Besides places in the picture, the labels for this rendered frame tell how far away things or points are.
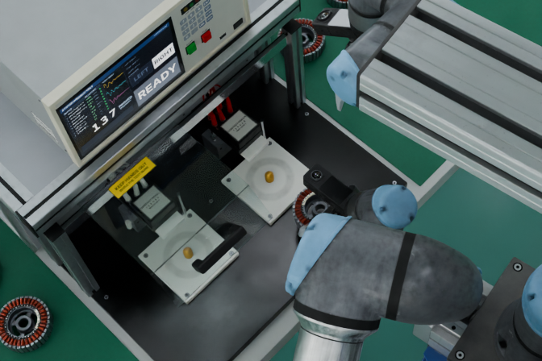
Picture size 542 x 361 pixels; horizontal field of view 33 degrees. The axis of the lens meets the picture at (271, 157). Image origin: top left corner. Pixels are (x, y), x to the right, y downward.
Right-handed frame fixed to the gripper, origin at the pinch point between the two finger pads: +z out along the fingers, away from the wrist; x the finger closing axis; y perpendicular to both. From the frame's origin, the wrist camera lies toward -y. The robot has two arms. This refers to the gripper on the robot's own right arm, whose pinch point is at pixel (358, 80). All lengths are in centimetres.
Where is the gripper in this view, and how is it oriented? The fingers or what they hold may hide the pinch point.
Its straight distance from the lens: 168.7
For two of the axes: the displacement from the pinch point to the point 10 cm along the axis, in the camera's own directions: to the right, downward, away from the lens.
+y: 8.0, 4.9, -3.4
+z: 0.7, 4.9, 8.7
